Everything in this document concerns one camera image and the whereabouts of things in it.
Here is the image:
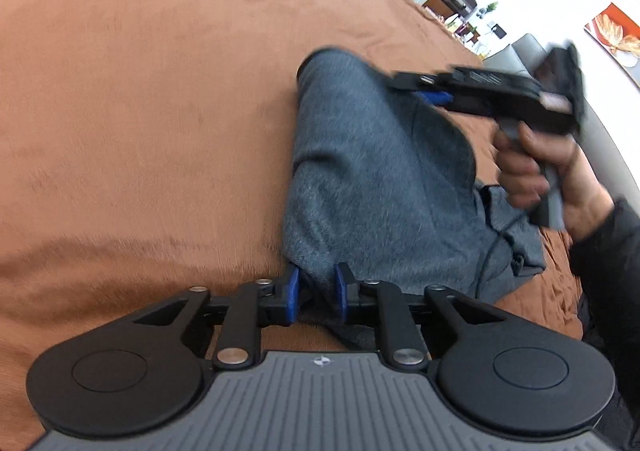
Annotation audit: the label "orange flower wall picture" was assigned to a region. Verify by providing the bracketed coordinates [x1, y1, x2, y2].
[583, 2, 640, 90]

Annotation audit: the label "grey sofa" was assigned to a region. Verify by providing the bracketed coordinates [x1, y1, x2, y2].
[482, 33, 640, 194]

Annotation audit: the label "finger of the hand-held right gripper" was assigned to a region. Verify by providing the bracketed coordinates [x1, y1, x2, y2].
[390, 71, 454, 108]

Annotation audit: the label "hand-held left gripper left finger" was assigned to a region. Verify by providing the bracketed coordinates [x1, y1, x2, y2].
[132, 265, 301, 372]

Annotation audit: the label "person's right hand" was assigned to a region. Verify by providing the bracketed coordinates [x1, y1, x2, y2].
[492, 123, 617, 243]

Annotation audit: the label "orange bed blanket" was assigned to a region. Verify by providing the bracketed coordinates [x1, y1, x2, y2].
[0, 0, 587, 434]

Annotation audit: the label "person's right forearm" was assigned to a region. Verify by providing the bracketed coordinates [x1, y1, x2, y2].
[569, 196, 640, 362]

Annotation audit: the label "brown wooden desk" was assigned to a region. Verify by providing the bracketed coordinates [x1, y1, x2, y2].
[422, 0, 472, 28]

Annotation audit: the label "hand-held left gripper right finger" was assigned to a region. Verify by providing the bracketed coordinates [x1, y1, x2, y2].
[334, 262, 506, 370]

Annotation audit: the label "grey pants with black stripes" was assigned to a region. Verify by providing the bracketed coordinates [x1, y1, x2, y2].
[282, 47, 547, 353]

